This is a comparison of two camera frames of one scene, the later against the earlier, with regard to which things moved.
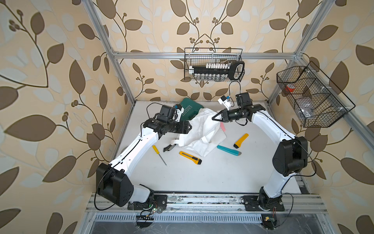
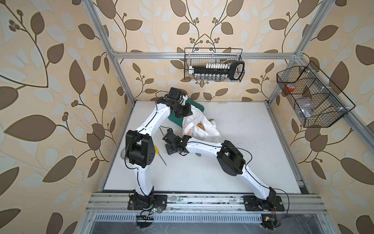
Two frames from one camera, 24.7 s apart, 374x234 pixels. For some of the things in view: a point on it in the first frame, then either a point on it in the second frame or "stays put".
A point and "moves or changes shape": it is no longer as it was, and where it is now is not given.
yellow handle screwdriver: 157,151 stays put
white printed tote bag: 206,133 moves or changes shape
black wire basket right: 319,102 stays put
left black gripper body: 177,127 → 181,110
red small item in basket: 290,87 stays put
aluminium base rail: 214,203 stays put
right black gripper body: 232,115 → 170,149
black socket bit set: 234,69 stays put
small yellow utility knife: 238,143 → 199,125
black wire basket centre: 224,65 stays put
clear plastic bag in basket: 307,105 stays put
